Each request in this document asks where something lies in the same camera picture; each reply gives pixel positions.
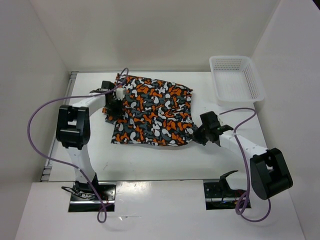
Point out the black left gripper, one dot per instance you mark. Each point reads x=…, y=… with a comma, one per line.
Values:
x=117, y=113

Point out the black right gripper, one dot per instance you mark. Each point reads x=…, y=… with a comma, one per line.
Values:
x=196, y=136

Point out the orange camouflage shorts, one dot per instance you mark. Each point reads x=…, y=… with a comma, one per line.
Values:
x=154, y=112

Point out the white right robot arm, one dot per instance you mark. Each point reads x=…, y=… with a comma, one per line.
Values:
x=268, y=170

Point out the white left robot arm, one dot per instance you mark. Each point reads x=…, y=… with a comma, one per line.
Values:
x=74, y=130

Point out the white perforated plastic basket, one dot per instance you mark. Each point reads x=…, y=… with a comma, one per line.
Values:
x=236, y=80

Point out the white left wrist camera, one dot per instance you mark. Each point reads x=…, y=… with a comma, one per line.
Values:
x=120, y=93

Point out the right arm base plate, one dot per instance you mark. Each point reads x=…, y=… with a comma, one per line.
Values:
x=216, y=199

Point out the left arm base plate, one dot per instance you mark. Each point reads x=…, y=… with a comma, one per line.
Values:
x=86, y=201

